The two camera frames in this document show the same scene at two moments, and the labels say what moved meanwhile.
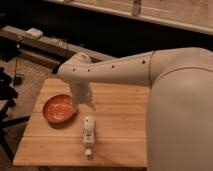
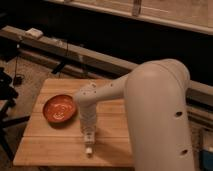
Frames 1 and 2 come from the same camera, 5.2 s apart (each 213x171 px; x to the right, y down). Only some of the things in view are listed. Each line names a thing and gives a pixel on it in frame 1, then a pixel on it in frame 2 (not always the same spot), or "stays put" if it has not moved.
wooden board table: (63, 134) stays put
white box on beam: (34, 33) stays put
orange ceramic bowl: (60, 110) stays put
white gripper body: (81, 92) → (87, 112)
